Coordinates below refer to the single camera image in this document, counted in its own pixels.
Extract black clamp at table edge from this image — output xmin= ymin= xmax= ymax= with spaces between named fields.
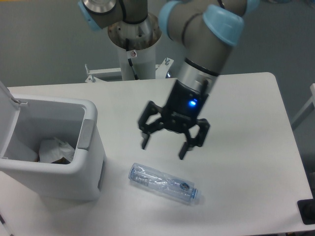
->
xmin=297 ymin=199 xmax=315 ymax=225

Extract white metal base frame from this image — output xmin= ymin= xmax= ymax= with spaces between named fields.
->
xmin=85 ymin=58 xmax=174 ymax=83

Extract crushed white paper carton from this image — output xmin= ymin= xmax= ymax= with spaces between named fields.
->
xmin=39 ymin=138 xmax=75 ymax=164

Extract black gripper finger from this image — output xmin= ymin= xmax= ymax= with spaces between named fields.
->
xmin=178 ymin=118 xmax=210 ymax=160
xmin=137 ymin=100 xmax=164 ymax=150

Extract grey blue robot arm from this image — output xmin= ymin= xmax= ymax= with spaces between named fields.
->
xmin=78 ymin=0 xmax=259 ymax=159

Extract white trash can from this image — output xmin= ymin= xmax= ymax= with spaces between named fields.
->
xmin=0 ymin=93 xmax=105 ymax=201

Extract crushed clear plastic bottle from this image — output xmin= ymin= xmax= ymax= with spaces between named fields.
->
xmin=128 ymin=163 xmax=204 ymax=205

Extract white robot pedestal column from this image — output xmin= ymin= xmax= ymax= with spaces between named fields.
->
xmin=107 ymin=13 xmax=163 ymax=81

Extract black cable on pedestal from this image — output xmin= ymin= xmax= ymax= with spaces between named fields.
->
xmin=125 ymin=38 xmax=139 ymax=81

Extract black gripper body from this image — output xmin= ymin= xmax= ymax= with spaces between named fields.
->
xmin=161 ymin=80 xmax=209 ymax=134

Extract white frame at right edge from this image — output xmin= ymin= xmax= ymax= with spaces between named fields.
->
xmin=291 ymin=83 xmax=315 ymax=130

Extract white trash can lid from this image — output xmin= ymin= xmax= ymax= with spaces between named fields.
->
xmin=0 ymin=82 xmax=27 ymax=158

